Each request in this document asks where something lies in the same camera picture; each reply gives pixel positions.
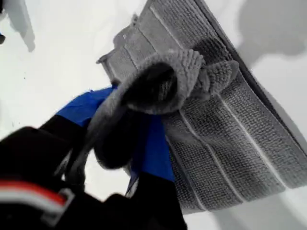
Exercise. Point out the grey striped towel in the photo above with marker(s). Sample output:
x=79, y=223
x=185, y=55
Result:
x=227, y=143

